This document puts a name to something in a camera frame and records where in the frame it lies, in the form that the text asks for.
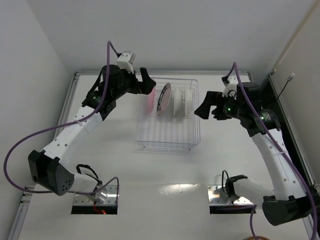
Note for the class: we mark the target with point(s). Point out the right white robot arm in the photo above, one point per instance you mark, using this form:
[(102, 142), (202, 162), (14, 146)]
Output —
[(288, 200)]

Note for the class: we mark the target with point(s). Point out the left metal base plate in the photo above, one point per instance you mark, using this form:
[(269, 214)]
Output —
[(108, 197)]

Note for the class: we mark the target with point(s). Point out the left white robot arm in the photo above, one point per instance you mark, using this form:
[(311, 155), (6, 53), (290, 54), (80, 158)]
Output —
[(48, 166)]

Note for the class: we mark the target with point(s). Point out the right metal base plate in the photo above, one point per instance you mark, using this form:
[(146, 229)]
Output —
[(217, 198)]

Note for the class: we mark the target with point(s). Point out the pink plate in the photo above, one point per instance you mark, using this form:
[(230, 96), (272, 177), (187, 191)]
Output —
[(150, 101)]

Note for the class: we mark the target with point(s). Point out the metal base plate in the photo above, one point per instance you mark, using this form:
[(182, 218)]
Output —
[(217, 198), (108, 197)]

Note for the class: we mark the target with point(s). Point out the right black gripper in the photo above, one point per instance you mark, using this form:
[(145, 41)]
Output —
[(215, 105)]

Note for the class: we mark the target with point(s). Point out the brown round object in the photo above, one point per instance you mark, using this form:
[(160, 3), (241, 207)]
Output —
[(257, 237)]

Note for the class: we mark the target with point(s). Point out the green rimmed white plate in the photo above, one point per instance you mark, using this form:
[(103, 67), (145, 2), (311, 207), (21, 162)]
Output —
[(164, 99)]

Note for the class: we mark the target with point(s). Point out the clear glass plate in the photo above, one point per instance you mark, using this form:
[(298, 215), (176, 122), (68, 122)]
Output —
[(177, 102)]

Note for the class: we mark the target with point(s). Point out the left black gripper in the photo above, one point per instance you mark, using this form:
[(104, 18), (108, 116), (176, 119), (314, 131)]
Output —
[(138, 83)]

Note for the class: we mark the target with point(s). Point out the white ribbed plate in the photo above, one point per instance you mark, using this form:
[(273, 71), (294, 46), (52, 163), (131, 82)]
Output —
[(188, 101)]

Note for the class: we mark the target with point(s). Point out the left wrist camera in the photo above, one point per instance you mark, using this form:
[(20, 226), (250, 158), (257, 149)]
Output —
[(125, 61)]

